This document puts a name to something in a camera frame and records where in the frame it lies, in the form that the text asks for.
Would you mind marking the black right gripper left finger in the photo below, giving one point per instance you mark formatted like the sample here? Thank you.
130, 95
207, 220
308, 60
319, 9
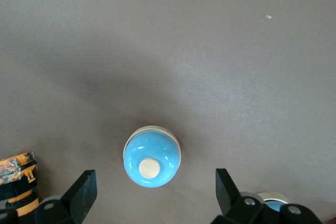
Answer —
78, 197

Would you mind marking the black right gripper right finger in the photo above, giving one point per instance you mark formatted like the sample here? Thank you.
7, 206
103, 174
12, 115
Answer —
231, 205

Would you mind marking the scratched blue call bell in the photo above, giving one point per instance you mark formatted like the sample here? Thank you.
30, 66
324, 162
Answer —
273, 197

